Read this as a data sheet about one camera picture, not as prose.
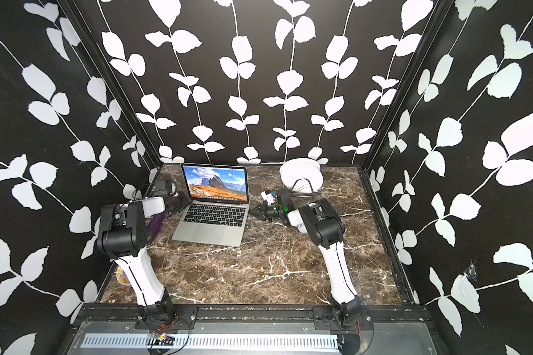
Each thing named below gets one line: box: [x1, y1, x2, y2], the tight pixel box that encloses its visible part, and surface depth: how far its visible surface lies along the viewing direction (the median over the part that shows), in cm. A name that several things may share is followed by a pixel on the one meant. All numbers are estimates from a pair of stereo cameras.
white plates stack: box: [279, 157, 324, 194], surface depth 100 cm
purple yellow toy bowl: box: [116, 265, 132, 287], surface depth 80 cm
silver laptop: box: [171, 162, 251, 248], surface depth 100 cm
